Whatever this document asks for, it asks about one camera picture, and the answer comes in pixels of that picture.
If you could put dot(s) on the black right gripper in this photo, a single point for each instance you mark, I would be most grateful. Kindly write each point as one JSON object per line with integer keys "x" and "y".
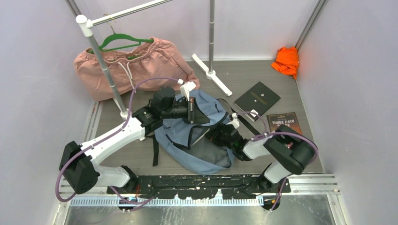
{"x": 213, "y": 135}

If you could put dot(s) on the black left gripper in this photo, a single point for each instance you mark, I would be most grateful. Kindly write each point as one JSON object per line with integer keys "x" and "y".
{"x": 195, "y": 116}

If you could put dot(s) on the blue backpack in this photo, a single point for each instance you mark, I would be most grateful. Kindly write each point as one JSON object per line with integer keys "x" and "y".
{"x": 187, "y": 143}

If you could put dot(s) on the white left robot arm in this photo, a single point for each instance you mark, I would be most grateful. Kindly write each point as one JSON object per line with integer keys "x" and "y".
{"x": 80, "y": 163}

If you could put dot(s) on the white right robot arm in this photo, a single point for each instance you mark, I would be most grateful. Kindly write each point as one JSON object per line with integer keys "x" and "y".
{"x": 292, "y": 152}

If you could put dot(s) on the black notebook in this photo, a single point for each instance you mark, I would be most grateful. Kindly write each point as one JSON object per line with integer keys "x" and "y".
{"x": 257, "y": 100}

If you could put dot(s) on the Three Days to See book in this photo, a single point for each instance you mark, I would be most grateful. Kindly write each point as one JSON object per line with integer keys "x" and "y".
{"x": 288, "y": 119}

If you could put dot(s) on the orange cloth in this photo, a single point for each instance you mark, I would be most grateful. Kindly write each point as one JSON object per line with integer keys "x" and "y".
{"x": 287, "y": 61}

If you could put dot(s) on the green clothes hanger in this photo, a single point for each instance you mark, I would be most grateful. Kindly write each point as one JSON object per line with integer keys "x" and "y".
{"x": 119, "y": 41}

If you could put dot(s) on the metal clothes rack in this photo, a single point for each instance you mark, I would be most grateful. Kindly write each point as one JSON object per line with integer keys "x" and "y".
{"x": 86, "y": 26}

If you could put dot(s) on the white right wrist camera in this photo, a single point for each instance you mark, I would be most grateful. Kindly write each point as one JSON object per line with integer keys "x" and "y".
{"x": 236, "y": 118}

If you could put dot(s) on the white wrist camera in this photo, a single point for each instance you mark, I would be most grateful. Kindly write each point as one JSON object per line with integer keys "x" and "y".
{"x": 236, "y": 118}
{"x": 186, "y": 88}

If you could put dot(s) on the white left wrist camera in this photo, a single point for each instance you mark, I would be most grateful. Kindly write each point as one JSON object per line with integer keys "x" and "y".
{"x": 186, "y": 88}

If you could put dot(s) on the pink drawstring shorts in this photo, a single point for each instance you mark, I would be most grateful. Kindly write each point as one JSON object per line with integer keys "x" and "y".
{"x": 157, "y": 62}

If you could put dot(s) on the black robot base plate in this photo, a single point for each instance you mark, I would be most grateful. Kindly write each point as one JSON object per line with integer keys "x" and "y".
{"x": 231, "y": 186}

